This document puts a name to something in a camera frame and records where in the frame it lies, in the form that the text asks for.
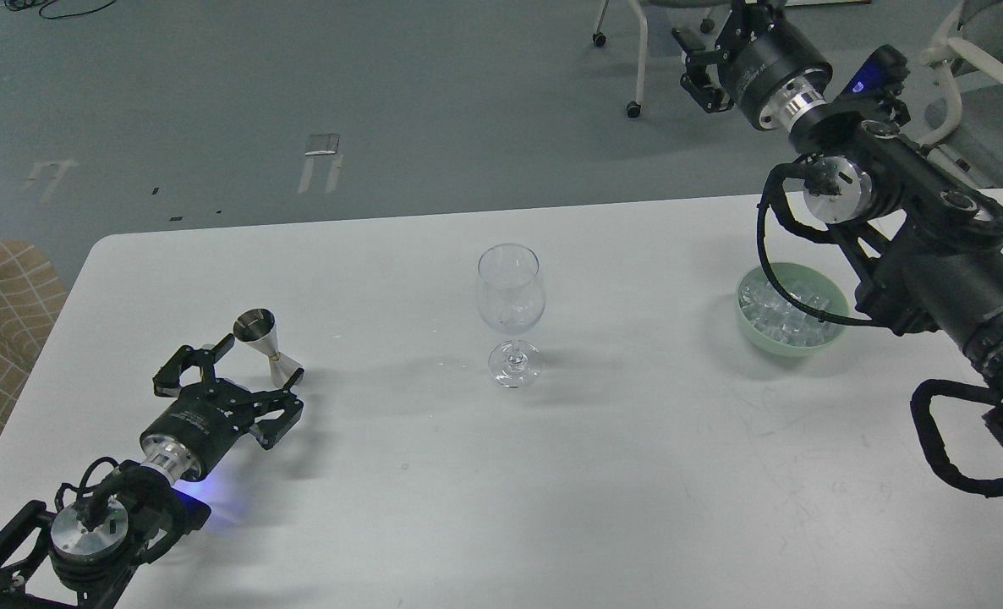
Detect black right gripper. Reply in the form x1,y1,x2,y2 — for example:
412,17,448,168
671,3,831,131

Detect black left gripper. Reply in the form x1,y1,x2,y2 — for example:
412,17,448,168
140,342,304,483

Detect steel cocktail jigger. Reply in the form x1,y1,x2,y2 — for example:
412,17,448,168
233,308,304,387

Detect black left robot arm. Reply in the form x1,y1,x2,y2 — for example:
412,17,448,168
0,336,304,608

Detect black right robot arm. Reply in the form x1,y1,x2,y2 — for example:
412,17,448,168
671,1,1003,497

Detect green bowl of ice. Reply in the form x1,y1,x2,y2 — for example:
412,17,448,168
735,262,849,358

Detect clear wine glass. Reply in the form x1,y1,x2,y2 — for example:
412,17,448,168
477,243,545,388

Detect white rolling chair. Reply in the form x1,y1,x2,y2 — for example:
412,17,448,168
591,1,726,119

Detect white grey office chair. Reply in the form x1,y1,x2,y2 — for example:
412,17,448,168
919,1,1003,188

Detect black floor cables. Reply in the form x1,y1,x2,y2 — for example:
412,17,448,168
0,0,122,36

